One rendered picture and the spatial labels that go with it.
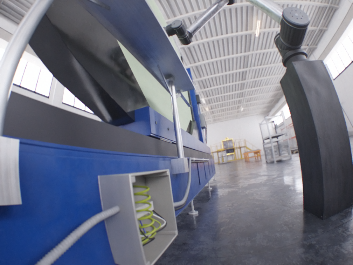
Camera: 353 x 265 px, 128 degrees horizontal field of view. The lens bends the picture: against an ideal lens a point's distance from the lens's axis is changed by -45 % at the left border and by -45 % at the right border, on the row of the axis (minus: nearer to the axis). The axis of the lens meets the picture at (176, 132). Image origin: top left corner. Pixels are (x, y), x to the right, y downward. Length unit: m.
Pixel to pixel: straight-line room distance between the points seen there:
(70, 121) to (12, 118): 0.19
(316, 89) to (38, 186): 1.36
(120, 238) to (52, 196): 0.24
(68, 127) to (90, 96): 0.43
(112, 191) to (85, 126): 0.23
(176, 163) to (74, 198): 0.77
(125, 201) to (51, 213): 0.20
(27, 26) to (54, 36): 0.39
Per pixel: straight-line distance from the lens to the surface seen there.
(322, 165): 1.10
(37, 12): 0.44
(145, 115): 0.97
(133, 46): 0.98
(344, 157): 1.23
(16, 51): 0.36
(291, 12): 1.24
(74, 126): 0.51
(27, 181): 0.39
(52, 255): 0.35
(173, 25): 1.45
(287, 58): 1.35
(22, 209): 0.40
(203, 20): 1.65
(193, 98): 3.82
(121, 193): 0.46
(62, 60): 0.81
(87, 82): 0.83
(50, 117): 0.47
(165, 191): 0.71
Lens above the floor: 0.52
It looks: 12 degrees up
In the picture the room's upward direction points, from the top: 7 degrees counter-clockwise
